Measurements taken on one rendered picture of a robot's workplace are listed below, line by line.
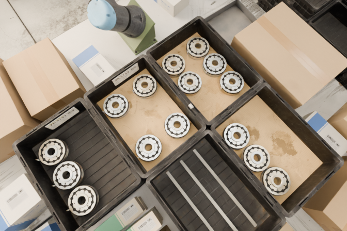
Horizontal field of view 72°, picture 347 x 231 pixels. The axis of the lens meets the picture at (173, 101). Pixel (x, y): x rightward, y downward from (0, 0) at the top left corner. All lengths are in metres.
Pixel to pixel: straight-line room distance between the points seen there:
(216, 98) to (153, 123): 0.29
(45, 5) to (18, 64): 1.42
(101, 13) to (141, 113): 0.43
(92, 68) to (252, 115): 0.74
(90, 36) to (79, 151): 0.63
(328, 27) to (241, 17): 0.80
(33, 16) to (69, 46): 1.23
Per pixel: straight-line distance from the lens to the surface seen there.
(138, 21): 1.16
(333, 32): 2.05
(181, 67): 1.04
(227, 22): 1.39
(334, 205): 1.11
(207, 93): 1.04
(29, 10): 2.64
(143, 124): 1.00
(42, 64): 1.19
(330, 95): 1.40
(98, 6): 1.07
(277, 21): 1.21
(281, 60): 1.11
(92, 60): 1.20
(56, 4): 2.57
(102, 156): 1.01
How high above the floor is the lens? 1.80
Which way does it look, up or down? 72 degrees down
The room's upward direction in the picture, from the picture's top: 1 degrees clockwise
